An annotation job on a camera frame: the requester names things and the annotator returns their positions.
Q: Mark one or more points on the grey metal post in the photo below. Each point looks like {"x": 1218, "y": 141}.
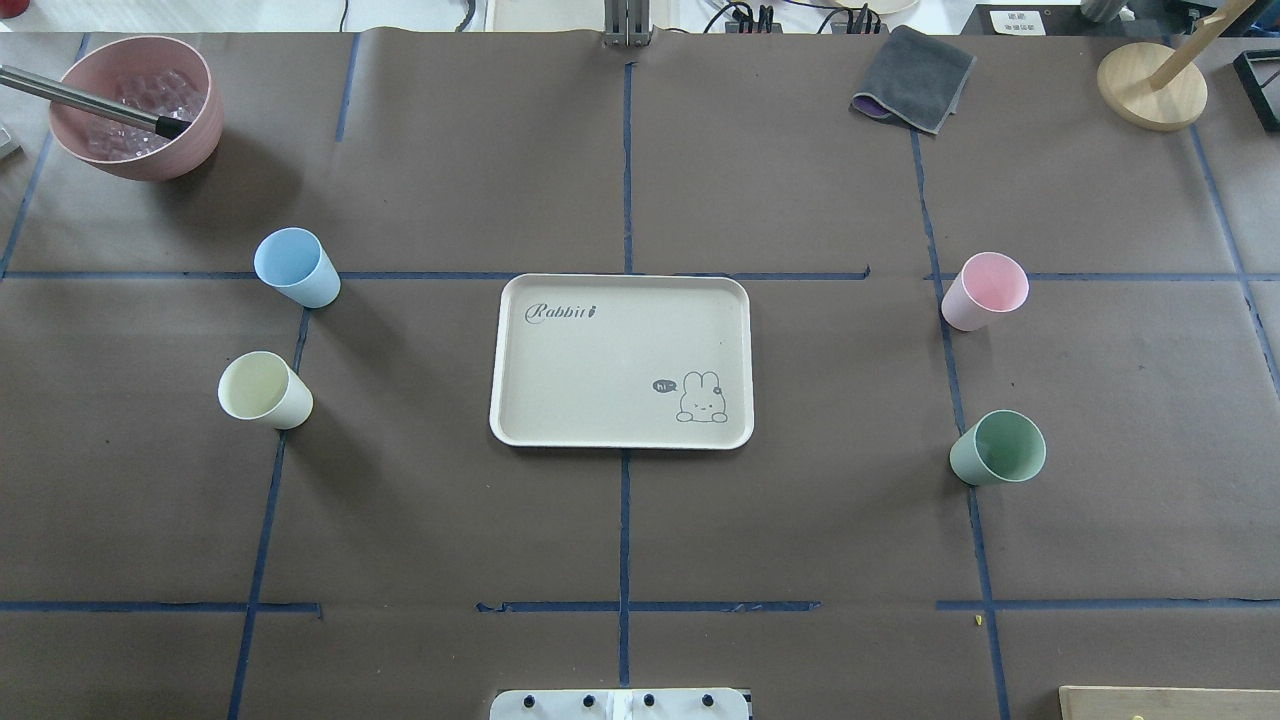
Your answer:
{"x": 627, "y": 23}

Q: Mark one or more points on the metal tongs black tip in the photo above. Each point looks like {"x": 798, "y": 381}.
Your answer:
{"x": 54, "y": 91}

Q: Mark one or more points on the pink cup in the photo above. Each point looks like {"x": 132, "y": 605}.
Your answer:
{"x": 989, "y": 285}

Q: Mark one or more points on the grey folded cloth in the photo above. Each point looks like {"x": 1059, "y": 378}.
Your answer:
{"x": 914, "y": 81}

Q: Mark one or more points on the wooden round stand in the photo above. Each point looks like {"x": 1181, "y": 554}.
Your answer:
{"x": 1158, "y": 87}

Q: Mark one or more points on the pink bowl with ice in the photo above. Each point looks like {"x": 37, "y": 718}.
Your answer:
{"x": 140, "y": 56}

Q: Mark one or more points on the pale yellow cup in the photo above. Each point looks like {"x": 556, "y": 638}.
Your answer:
{"x": 261, "y": 387}

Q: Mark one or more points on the black frame object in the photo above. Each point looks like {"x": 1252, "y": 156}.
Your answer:
{"x": 1256, "y": 70}

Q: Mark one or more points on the green cup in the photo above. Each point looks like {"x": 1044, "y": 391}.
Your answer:
{"x": 1003, "y": 447}

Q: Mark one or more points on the blue cup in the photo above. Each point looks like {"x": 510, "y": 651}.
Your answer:
{"x": 293, "y": 262}

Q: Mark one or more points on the cream rabbit tray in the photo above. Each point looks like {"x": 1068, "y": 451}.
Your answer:
{"x": 623, "y": 361}

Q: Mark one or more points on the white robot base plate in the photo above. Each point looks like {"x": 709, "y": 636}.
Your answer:
{"x": 623, "y": 703}

